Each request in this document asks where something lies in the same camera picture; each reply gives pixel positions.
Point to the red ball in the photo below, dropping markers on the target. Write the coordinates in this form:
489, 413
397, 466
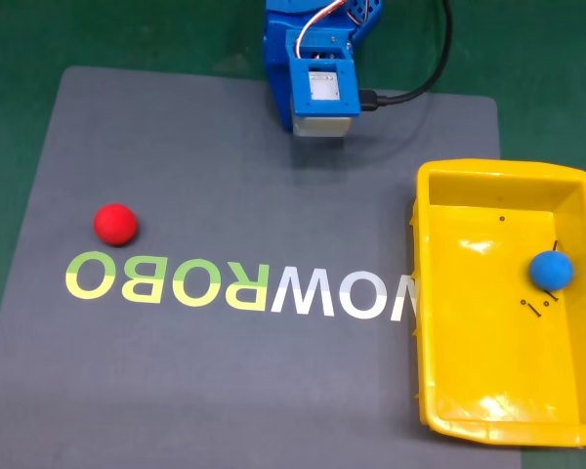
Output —
115, 224

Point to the black screw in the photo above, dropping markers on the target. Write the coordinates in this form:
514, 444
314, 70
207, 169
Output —
552, 296
555, 244
533, 310

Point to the grey mat with NOWROBO print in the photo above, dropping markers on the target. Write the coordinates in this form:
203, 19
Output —
224, 366

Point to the blue ball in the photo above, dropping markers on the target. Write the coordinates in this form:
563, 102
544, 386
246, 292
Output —
551, 270

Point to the yellow plastic bin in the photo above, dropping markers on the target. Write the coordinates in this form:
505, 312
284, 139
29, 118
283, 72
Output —
483, 342

